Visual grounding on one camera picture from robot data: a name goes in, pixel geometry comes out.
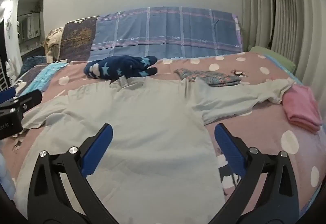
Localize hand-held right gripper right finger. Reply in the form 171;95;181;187
214;123;299;224

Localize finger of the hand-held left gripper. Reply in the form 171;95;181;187
0;87;16;105
0;90;43;113

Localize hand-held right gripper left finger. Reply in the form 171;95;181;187
28;123;113;224

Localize light grey long-sleeve shirt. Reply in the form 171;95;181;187
13;76;296;224

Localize turquoise blanket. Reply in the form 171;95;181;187
17;61;69;92

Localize pink polka dot bed sheet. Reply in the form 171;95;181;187
10;51;326;224

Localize dark teal fuzzy blanket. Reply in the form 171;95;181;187
20;56;47;73

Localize person's fluffy pale robe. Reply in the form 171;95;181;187
0;155;13;200

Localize beige cloth pile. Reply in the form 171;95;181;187
44;28;64;63

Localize folded floral pants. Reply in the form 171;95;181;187
174;68;242;86

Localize dark tree-print pillow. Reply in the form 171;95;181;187
58;17;98;63

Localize folded pink garment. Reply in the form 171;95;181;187
282;85;323;134

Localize navy star fleece garment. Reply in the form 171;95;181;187
84;55;158;79

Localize green pillow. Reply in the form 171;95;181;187
248;45;297;73

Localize blue plaid headboard cover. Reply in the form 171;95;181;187
90;6;242;59

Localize grey pleated curtain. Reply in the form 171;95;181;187
238;0;326;95

